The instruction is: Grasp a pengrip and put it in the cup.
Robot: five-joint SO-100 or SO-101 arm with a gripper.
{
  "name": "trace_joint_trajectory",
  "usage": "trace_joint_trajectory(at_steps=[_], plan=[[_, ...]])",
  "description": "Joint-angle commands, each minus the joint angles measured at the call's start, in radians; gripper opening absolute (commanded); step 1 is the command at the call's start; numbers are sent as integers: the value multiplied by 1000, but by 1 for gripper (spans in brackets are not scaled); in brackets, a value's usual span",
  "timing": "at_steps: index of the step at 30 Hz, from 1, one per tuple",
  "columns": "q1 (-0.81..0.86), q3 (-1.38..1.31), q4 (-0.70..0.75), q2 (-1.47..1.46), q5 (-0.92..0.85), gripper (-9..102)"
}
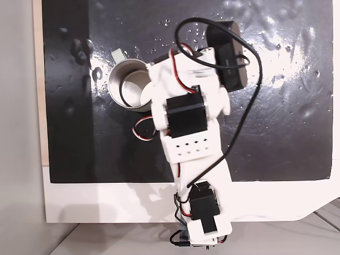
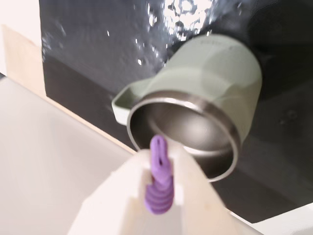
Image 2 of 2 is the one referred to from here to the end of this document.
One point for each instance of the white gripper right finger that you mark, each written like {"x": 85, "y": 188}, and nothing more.
{"x": 200, "y": 203}

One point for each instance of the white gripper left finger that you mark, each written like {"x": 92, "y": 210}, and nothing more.
{"x": 110, "y": 203}

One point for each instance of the purple pen grip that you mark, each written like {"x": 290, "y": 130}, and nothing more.
{"x": 159, "y": 195}

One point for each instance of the pale green steel cup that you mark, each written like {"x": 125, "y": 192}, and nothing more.
{"x": 210, "y": 76}

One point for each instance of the black table mat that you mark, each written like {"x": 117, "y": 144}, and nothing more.
{"x": 93, "y": 49}

